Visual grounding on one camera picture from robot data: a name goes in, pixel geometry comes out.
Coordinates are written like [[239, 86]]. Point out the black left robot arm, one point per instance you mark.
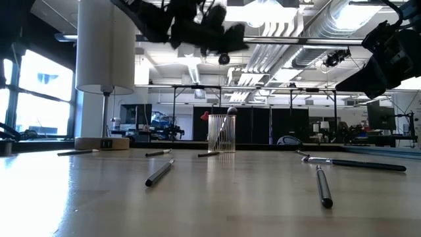
[[144, 19]]

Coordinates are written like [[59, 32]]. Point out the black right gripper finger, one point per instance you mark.
[[365, 80]]

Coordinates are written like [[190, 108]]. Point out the red desk lamp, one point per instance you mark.
[[205, 116]]

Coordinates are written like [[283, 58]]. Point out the black partition panel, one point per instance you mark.
[[256, 125]]

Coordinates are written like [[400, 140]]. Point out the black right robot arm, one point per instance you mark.
[[412, 11]]

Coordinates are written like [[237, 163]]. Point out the blue robot machine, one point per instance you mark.
[[166, 125]]

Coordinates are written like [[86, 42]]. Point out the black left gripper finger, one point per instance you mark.
[[215, 16], [233, 39]]

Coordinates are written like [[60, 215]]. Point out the small round-head makeup brush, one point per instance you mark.
[[301, 153]]

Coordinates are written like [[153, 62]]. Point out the white shade table lamp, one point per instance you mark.
[[105, 49]]

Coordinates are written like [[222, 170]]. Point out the silver ventilation duct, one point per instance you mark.
[[329, 29]]

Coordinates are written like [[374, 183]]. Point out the black pen right front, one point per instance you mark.
[[324, 186]]

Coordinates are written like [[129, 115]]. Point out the dark computer monitor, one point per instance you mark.
[[135, 113], [381, 115]]

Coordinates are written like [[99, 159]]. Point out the horizontal metal rig beam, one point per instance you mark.
[[296, 41]]

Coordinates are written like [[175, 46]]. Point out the small white shade lamp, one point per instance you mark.
[[324, 125]]

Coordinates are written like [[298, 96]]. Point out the black round overhead camera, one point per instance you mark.
[[224, 59]]

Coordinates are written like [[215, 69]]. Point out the short dark pencil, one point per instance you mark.
[[208, 154]]

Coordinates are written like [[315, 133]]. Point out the black metal rig frame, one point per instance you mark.
[[312, 89], [197, 87]]

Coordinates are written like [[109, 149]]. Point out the black ceiling-mounted camera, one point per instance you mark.
[[335, 57]]

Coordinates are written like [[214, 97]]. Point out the long black silver-ferrule brush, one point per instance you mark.
[[361, 164]]

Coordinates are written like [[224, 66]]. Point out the thin dark makeup brush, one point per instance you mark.
[[76, 152]]

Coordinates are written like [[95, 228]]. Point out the clear ribbed plastic cup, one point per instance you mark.
[[222, 133]]

